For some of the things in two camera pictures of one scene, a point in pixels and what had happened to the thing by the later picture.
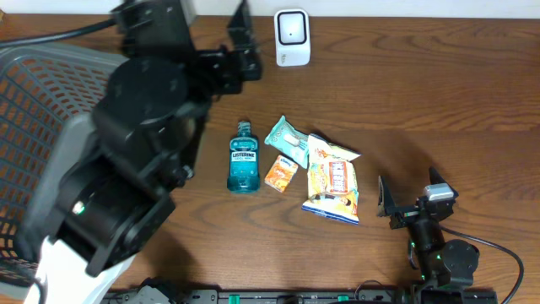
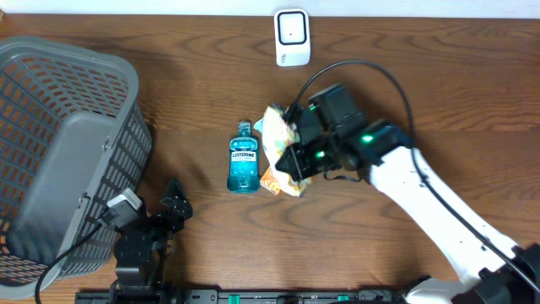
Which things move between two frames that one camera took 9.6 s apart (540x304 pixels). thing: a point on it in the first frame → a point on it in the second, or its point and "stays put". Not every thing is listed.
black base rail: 301,296 stays put
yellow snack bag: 332,181 → 279,135
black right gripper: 405,214 → 302,169
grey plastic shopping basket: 48,98 stays put
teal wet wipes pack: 289,142 → 259,125
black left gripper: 218,70 → 180,209
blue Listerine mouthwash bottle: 244,172 stays put
